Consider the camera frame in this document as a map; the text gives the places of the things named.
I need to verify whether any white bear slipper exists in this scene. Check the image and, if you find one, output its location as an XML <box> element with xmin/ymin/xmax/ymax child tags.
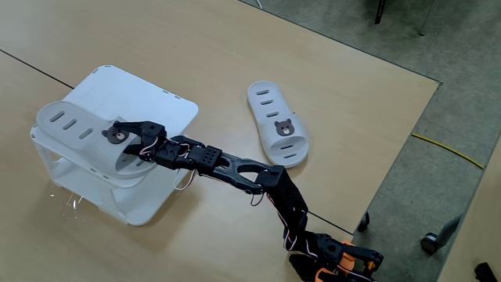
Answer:
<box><xmin>34</xmin><ymin>100</ymin><xmax>165</xmax><ymax>180</ymax></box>
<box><xmin>247</xmin><ymin>80</ymin><xmax>309</xmax><ymax>168</ymax></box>

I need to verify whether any white plastic box shelf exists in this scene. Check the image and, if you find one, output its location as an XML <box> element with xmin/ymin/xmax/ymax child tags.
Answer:
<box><xmin>30</xmin><ymin>64</ymin><xmax>204</xmax><ymax>227</ymax></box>

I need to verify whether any black table caster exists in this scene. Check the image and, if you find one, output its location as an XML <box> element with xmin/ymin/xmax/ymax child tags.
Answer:
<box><xmin>356</xmin><ymin>211</ymin><xmax>371</xmax><ymax>232</ymax></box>

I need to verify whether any black chair leg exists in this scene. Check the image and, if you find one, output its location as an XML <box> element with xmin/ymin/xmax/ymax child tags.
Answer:
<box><xmin>374</xmin><ymin>0</ymin><xmax>387</xmax><ymax>25</ymax></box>

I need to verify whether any chair leg with grey caster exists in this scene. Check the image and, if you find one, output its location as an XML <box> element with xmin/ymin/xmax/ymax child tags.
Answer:
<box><xmin>420</xmin><ymin>214</ymin><xmax>465</xmax><ymax>255</ymax></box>

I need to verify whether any metal chair leg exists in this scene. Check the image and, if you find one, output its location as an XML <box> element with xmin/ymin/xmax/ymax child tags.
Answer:
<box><xmin>417</xmin><ymin>0</ymin><xmax>439</xmax><ymax>37</ymax></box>

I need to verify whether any black object on table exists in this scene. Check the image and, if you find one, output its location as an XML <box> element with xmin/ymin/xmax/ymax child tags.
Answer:
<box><xmin>474</xmin><ymin>262</ymin><xmax>499</xmax><ymax>282</ymax></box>

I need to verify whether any yellow floor cable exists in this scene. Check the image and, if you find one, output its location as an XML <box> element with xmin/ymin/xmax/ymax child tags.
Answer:
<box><xmin>410</xmin><ymin>132</ymin><xmax>486</xmax><ymax>170</ymax></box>

